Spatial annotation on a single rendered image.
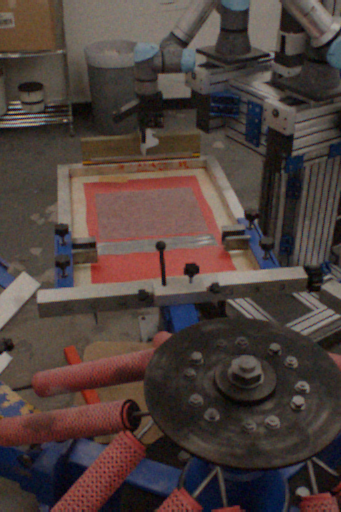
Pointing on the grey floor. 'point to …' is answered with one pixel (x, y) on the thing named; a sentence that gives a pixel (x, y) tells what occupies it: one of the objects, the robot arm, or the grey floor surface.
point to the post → (150, 325)
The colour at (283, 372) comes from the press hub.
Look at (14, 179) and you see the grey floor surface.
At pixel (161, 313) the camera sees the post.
